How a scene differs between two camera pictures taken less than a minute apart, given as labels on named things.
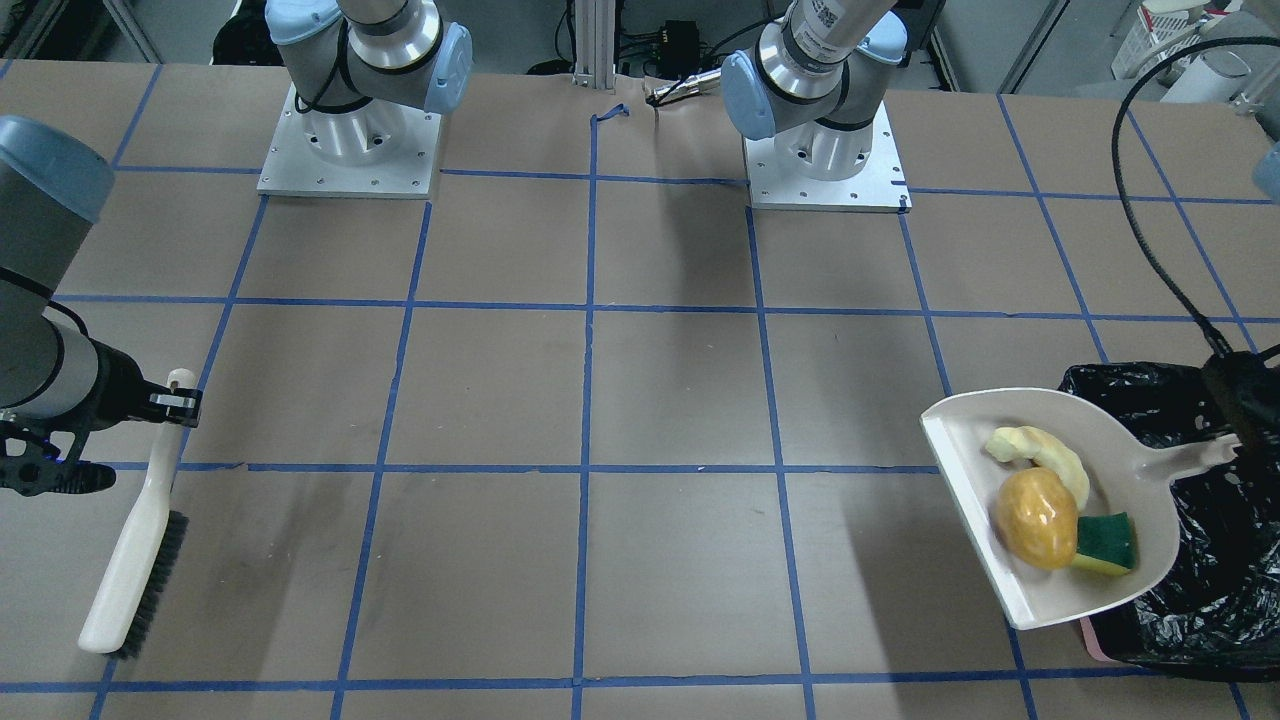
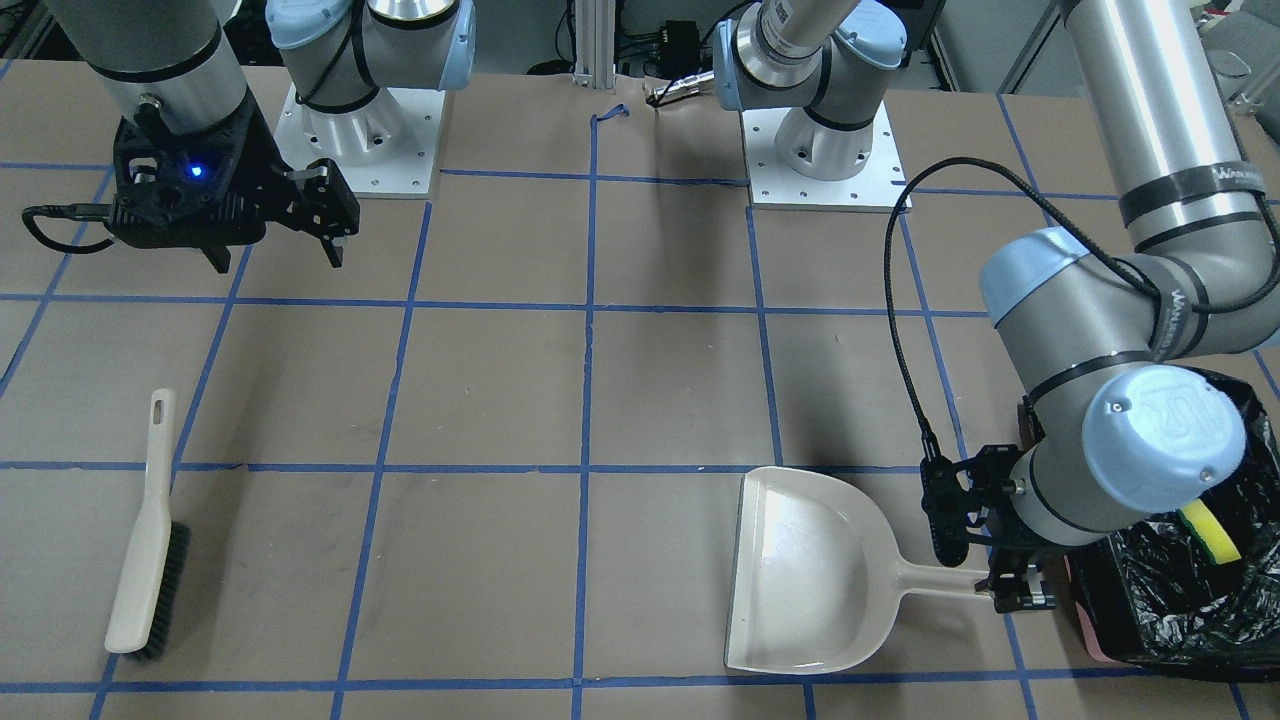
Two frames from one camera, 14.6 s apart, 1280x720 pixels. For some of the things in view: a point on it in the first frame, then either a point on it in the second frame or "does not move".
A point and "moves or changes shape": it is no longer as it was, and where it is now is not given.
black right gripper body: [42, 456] to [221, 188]
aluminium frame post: [595, 43] does not move
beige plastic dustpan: [1125, 475] to [817, 578]
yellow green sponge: [1106, 542] to [1209, 533]
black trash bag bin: [1216, 613] does not move
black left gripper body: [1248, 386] to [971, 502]
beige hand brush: [148, 554] moves or changes shape
